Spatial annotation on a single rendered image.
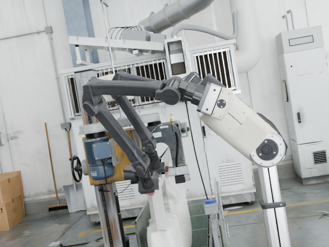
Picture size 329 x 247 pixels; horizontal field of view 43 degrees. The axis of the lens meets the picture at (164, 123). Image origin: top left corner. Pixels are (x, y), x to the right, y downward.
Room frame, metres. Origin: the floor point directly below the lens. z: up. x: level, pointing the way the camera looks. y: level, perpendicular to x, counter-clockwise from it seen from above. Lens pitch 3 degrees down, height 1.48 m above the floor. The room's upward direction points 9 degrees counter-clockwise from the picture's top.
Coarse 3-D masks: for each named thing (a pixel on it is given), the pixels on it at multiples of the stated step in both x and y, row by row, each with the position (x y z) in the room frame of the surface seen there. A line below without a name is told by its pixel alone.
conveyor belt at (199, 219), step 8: (192, 208) 4.16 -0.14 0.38; (200, 208) 4.11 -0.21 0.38; (192, 216) 3.88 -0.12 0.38; (200, 216) 3.84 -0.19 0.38; (192, 224) 3.63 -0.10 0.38; (200, 224) 3.59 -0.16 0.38; (208, 224) 3.83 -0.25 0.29; (192, 232) 3.41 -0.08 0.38; (200, 232) 3.38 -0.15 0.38; (208, 232) 3.61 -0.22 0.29; (192, 240) 3.22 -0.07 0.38; (200, 240) 3.19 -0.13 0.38; (208, 240) 3.41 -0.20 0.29
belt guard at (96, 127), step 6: (150, 114) 2.64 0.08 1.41; (156, 114) 2.66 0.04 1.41; (120, 120) 2.53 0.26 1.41; (126, 120) 2.55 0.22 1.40; (144, 120) 2.62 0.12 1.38; (150, 120) 2.64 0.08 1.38; (156, 120) 2.66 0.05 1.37; (84, 126) 2.46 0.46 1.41; (90, 126) 2.44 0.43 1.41; (96, 126) 2.45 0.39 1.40; (102, 126) 2.46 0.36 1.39; (126, 126) 2.55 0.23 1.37; (84, 132) 2.46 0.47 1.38; (90, 132) 2.45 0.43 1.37
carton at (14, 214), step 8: (8, 200) 6.24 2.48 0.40; (16, 200) 6.49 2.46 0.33; (0, 208) 6.07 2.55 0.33; (8, 208) 6.16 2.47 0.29; (16, 208) 6.44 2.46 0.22; (0, 216) 6.07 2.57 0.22; (8, 216) 6.12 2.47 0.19; (16, 216) 6.38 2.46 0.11; (0, 224) 6.07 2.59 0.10; (8, 224) 6.07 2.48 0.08
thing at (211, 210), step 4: (216, 200) 2.51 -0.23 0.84; (204, 204) 2.47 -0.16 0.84; (208, 204) 2.45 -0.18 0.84; (212, 204) 2.45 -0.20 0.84; (216, 204) 2.45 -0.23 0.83; (204, 208) 2.46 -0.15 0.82; (208, 208) 2.46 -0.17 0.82; (212, 208) 2.45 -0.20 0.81; (216, 208) 2.45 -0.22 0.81; (208, 212) 2.46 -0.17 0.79; (212, 212) 2.45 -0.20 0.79; (216, 212) 2.45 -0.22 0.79
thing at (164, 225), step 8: (152, 176) 2.54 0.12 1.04; (160, 184) 2.32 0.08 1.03; (160, 192) 2.28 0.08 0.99; (152, 200) 2.09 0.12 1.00; (160, 200) 2.25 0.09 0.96; (152, 208) 2.23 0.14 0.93; (160, 208) 2.23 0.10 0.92; (152, 216) 2.26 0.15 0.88; (160, 216) 2.20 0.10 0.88; (168, 216) 2.38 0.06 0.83; (176, 216) 2.47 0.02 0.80; (152, 224) 2.24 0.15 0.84; (160, 224) 2.18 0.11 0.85; (168, 224) 2.23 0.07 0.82; (176, 224) 2.36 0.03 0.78; (152, 232) 2.18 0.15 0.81; (160, 232) 2.19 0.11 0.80; (168, 232) 2.17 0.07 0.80; (176, 232) 2.27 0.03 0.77; (152, 240) 2.17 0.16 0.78; (160, 240) 2.17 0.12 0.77; (168, 240) 2.16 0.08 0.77; (176, 240) 2.22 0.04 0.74
